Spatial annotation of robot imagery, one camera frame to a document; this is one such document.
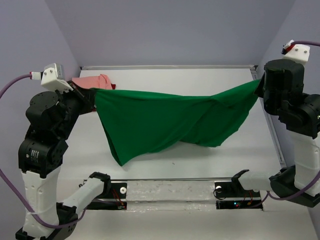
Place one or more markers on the green t shirt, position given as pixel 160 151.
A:
pixel 140 122

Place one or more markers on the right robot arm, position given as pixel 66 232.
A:
pixel 299 183

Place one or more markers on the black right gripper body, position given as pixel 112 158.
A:
pixel 268 102

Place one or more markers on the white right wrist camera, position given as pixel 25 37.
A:
pixel 298 53

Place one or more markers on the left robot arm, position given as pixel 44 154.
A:
pixel 40 163

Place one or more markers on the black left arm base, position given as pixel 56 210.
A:
pixel 114 200

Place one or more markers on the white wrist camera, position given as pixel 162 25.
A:
pixel 52 78
pixel 298 53

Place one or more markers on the dark red t shirt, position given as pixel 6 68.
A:
pixel 113 86

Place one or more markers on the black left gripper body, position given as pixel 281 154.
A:
pixel 78 101

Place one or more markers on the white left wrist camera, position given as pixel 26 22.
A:
pixel 52 78

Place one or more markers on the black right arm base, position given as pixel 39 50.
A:
pixel 229 196

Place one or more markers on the pink t shirt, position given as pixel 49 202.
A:
pixel 101 81

